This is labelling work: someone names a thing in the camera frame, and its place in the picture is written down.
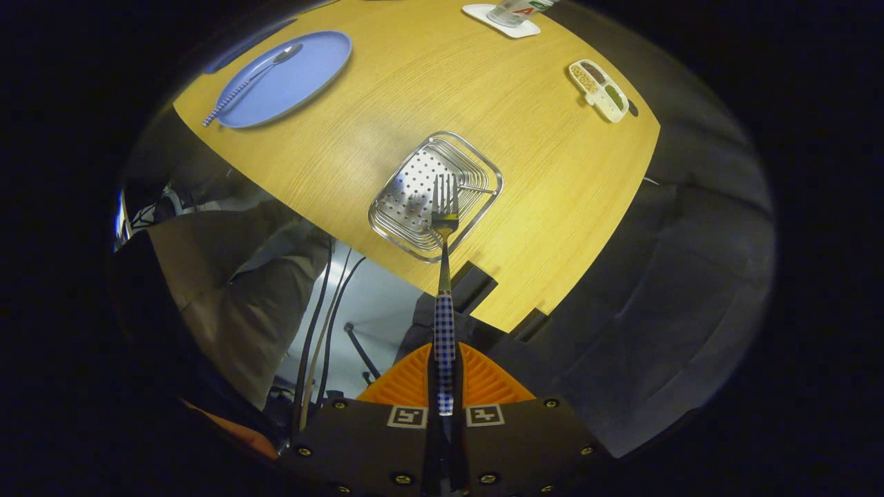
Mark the black metal rod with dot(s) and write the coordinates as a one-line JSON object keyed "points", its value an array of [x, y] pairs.
{"points": [[360, 352]]}

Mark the blue round plate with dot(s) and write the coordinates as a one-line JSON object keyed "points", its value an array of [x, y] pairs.
{"points": [[304, 76]]}

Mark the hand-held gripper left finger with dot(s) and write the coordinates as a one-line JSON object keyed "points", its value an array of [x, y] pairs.
{"points": [[366, 449]]}

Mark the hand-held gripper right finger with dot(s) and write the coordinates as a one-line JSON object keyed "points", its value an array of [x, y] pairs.
{"points": [[525, 449]]}

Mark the white bottle with green label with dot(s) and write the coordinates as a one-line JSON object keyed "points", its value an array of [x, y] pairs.
{"points": [[511, 12]]}

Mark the white coaster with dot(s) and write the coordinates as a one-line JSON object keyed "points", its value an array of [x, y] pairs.
{"points": [[483, 15]]}

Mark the white divided seasoning dish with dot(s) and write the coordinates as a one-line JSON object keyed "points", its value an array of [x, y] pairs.
{"points": [[608, 103]]}

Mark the person's trouser leg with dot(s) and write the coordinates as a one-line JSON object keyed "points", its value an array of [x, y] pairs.
{"points": [[242, 310]]}

